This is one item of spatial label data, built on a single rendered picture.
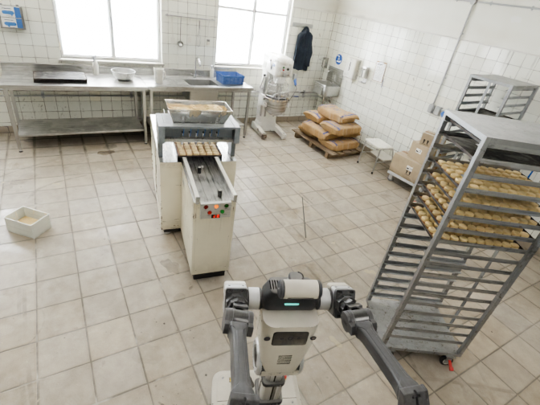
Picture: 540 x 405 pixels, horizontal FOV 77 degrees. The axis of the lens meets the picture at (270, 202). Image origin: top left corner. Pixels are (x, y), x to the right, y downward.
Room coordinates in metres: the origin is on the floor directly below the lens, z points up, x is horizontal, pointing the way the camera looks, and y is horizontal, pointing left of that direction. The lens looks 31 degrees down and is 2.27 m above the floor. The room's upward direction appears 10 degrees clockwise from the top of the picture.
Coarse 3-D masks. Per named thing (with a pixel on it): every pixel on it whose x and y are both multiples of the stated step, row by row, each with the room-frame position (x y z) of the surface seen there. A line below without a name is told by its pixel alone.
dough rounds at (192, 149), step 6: (180, 144) 2.99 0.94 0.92; (186, 144) 3.01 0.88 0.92; (192, 144) 3.05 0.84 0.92; (198, 144) 3.06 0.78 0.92; (204, 144) 3.10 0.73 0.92; (180, 150) 2.85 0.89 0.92; (186, 150) 2.87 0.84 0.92; (192, 150) 2.94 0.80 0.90; (198, 150) 2.96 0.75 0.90; (204, 150) 2.94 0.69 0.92; (210, 150) 2.96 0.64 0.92; (216, 150) 2.99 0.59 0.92
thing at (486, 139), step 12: (480, 144) 1.74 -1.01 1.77; (480, 156) 1.72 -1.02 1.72; (468, 168) 1.73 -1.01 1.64; (468, 180) 1.72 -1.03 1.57; (456, 192) 1.73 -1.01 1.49; (456, 204) 1.72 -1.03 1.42; (444, 216) 1.73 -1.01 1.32; (444, 228) 1.72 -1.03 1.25; (432, 240) 1.73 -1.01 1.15; (432, 252) 1.72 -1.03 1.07; (420, 264) 1.73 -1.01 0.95; (420, 276) 1.72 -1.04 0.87; (408, 288) 1.73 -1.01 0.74; (408, 300) 1.72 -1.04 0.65; (396, 312) 1.73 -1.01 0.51; (384, 336) 1.73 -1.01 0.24
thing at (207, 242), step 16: (208, 176) 2.61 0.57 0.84; (208, 192) 2.34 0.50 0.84; (224, 192) 2.39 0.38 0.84; (192, 208) 2.20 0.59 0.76; (192, 224) 2.18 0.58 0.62; (208, 224) 2.21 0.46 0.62; (224, 224) 2.27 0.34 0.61; (192, 240) 2.17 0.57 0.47; (208, 240) 2.22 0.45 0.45; (224, 240) 2.28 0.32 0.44; (192, 256) 2.17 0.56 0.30; (208, 256) 2.22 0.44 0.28; (224, 256) 2.28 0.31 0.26; (192, 272) 2.17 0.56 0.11; (208, 272) 2.26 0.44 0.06
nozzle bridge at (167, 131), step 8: (160, 120) 2.85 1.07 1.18; (168, 120) 2.88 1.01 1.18; (232, 120) 3.17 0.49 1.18; (160, 128) 2.71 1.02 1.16; (168, 128) 2.74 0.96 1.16; (176, 128) 2.77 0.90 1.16; (184, 128) 2.80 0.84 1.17; (192, 128) 2.82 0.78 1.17; (200, 128) 2.85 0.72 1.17; (208, 128) 2.88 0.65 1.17; (216, 128) 2.91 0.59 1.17; (224, 128) 2.95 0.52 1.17; (232, 128) 2.98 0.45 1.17; (160, 136) 2.71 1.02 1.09; (168, 136) 2.82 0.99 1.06; (176, 136) 2.85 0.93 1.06; (184, 136) 2.88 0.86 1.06; (192, 136) 2.91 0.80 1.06; (200, 136) 2.94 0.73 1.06; (208, 136) 2.97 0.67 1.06; (224, 136) 3.04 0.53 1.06; (232, 136) 3.05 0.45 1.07; (160, 144) 2.81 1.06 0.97; (232, 144) 3.09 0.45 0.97; (160, 152) 2.81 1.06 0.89; (232, 152) 3.10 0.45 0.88
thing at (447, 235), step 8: (416, 208) 2.10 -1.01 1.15; (424, 208) 2.12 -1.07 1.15; (424, 216) 2.00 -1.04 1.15; (424, 224) 1.93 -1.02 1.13; (432, 224) 1.92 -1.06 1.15; (432, 232) 1.84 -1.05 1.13; (448, 232) 1.86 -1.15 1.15; (456, 240) 1.79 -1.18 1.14; (464, 240) 1.79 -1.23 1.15; (472, 240) 1.81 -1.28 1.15; (480, 240) 1.82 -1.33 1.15; (488, 240) 1.84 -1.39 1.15; (496, 240) 1.85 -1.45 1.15; (504, 240) 1.88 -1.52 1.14; (512, 240) 1.89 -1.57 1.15
